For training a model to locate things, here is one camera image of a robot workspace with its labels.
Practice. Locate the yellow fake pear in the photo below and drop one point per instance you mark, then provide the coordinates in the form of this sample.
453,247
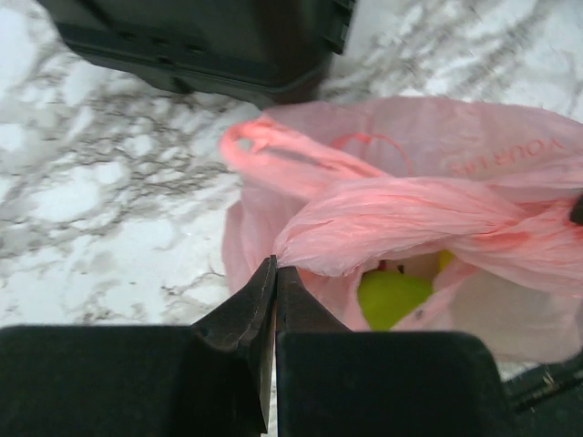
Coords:
445,257

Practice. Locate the pink plastic bag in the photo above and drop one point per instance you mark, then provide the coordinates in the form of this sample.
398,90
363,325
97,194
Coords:
336,191

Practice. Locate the green fake apple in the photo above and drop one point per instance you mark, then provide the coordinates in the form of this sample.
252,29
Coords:
385,297

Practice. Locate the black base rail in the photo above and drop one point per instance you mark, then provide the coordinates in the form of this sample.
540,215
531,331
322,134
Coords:
547,400

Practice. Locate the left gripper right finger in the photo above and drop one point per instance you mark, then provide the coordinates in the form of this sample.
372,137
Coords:
332,381

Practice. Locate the black plastic toolbox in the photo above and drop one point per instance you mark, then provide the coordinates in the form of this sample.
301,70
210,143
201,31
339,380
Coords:
268,53

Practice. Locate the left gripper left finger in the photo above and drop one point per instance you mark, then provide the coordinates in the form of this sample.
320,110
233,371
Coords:
210,378

